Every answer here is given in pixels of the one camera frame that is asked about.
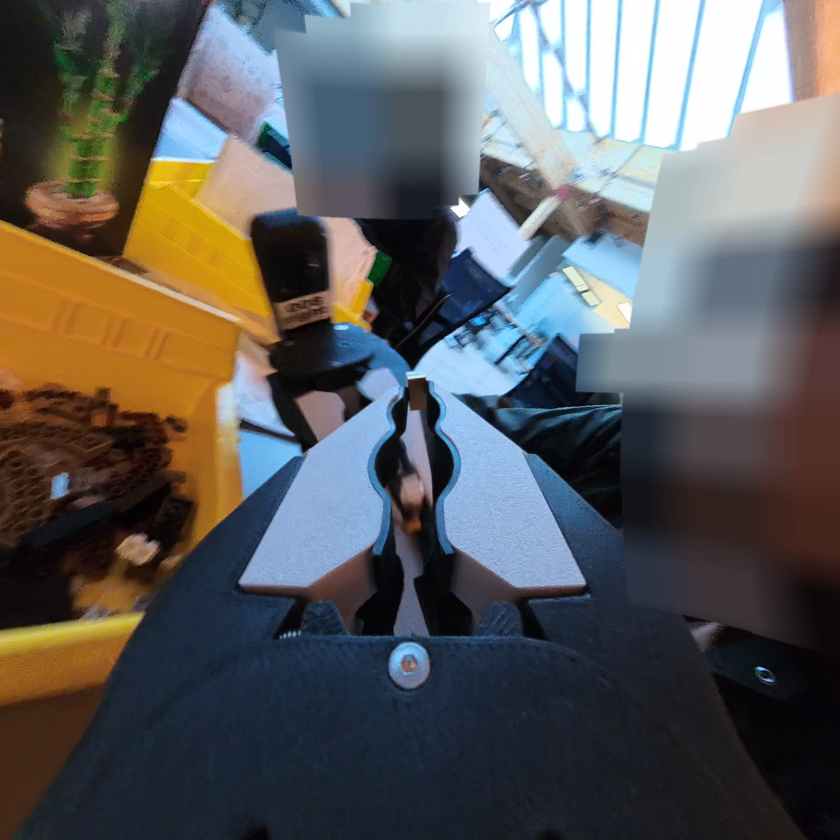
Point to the dark blue fabric chair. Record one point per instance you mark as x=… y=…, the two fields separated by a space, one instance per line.
x=472 y=289

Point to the person's right forearm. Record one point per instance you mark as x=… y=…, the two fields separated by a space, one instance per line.
x=558 y=433

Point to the black panel with green print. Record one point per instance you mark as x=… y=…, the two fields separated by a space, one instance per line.
x=98 y=98

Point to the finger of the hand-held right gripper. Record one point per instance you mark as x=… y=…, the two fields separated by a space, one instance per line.
x=348 y=410
x=417 y=453

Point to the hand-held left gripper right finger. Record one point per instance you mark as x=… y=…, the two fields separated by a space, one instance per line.
x=505 y=518

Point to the pile of dark toy bricks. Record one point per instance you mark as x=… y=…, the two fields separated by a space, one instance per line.
x=98 y=459

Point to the speckled brown board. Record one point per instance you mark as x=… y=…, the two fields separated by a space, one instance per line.
x=229 y=72

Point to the small green box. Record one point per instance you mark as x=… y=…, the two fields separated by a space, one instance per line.
x=377 y=269

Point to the tall plywood panel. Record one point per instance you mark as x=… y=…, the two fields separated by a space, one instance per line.
x=243 y=184

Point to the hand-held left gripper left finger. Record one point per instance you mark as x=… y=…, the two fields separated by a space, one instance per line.
x=321 y=518

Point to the white board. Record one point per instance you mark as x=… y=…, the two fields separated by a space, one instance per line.
x=489 y=233

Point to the large yellow plastic bin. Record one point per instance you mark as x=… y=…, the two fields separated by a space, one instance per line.
x=131 y=328

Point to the small tan white toy brick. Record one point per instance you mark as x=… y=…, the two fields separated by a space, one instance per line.
x=417 y=390

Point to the skylight window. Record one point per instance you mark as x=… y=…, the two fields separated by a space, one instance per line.
x=623 y=65

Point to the grey desk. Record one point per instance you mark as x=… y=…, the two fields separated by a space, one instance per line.
x=262 y=466

